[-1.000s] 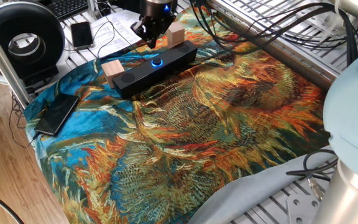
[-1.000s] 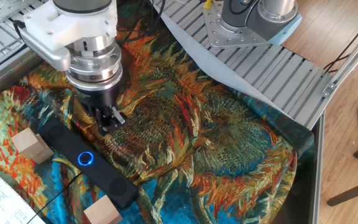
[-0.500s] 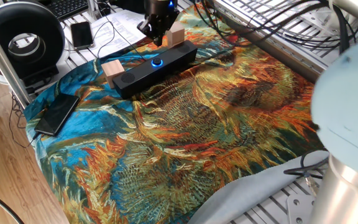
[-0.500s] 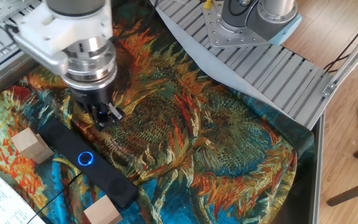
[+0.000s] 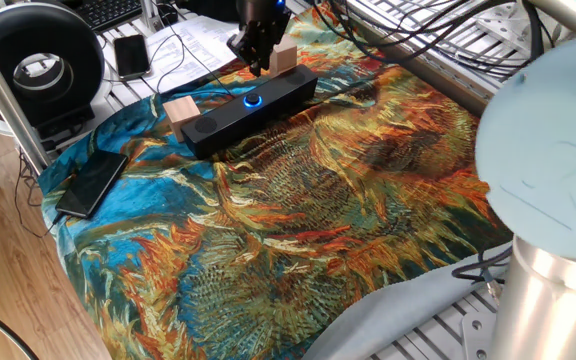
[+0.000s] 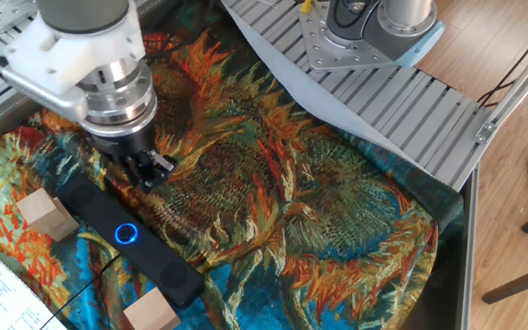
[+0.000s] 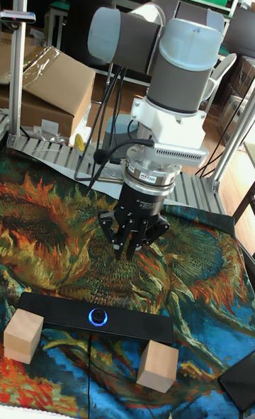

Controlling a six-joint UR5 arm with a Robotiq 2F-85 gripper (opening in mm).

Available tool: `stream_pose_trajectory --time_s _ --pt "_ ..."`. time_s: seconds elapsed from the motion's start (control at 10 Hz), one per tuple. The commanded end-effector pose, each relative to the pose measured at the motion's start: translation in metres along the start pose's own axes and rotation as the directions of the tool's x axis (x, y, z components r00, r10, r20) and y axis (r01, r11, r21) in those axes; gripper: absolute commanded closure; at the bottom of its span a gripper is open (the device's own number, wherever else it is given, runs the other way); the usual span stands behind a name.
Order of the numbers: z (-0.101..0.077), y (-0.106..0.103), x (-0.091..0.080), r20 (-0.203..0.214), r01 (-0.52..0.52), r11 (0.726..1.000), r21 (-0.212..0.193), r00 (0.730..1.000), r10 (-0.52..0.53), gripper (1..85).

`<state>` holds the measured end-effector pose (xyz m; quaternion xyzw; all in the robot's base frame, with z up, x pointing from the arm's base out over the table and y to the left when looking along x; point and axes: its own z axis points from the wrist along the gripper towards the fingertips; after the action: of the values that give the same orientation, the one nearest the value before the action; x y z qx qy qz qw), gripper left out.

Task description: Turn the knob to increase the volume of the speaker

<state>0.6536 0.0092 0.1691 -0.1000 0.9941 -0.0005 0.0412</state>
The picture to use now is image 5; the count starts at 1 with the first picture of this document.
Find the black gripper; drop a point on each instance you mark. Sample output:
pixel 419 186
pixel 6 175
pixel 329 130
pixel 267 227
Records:
pixel 263 17

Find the black bar speaker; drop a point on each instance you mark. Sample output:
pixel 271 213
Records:
pixel 228 125

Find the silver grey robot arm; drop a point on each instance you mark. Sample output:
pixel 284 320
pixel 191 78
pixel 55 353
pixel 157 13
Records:
pixel 543 150

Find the light wooden block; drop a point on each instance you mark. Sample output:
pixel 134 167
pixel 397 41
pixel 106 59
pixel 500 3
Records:
pixel 180 115
pixel 284 57

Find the printed white paper sheet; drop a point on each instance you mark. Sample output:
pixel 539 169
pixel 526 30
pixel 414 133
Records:
pixel 198 37

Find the small black smartphone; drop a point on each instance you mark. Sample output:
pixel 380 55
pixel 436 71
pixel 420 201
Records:
pixel 131 56

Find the black computer keyboard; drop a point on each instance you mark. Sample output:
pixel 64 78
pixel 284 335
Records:
pixel 108 12

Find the sunflower painting print cloth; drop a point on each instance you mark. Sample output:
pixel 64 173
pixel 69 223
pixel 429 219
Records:
pixel 318 200

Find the large black smartphone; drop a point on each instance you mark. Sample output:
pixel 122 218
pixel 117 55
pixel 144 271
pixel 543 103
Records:
pixel 93 182

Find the silver metal pole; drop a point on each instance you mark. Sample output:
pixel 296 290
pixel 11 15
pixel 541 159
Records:
pixel 3 95

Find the light grey cloth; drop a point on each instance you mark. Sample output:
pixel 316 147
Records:
pixel 398 310

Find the silver base mount plate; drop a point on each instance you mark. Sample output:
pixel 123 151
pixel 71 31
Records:
pixel 475 340

